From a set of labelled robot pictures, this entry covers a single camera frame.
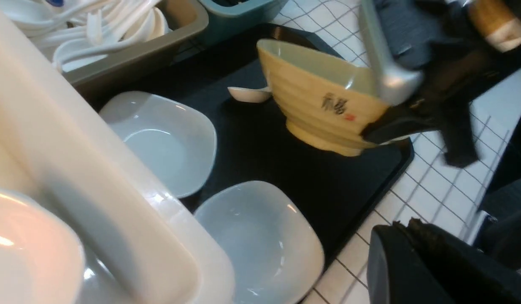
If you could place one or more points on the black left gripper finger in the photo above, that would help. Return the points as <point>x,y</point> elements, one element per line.
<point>420,263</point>

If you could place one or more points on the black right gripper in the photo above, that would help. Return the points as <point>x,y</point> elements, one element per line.
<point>449,87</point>

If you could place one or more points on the yellow noodle bowl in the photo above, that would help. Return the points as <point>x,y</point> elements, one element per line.
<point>327,101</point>

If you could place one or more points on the white square dish front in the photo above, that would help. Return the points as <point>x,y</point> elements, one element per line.
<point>276,255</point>

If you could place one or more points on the white square dish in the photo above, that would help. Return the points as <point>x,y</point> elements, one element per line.
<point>276,255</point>
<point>176,142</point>

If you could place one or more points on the white soup spoon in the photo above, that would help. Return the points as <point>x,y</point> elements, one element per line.
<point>247,95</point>

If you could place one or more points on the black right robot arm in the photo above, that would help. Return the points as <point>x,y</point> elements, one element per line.
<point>431,59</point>

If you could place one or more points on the black textured serving tray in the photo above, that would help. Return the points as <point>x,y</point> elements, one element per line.
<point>334,193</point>

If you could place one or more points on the blue-grey chopstick bin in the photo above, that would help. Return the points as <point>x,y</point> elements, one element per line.
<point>228,18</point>

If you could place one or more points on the grey-brown spoon bin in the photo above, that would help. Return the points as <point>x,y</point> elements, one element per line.
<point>186,19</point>

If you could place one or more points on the pile of white spoons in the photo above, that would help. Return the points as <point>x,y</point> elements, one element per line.
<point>74,33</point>

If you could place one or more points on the large white plastic tub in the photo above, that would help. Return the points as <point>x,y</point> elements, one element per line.
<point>147,246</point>

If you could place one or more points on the stack of white dishes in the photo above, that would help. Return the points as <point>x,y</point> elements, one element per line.
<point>42,259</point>

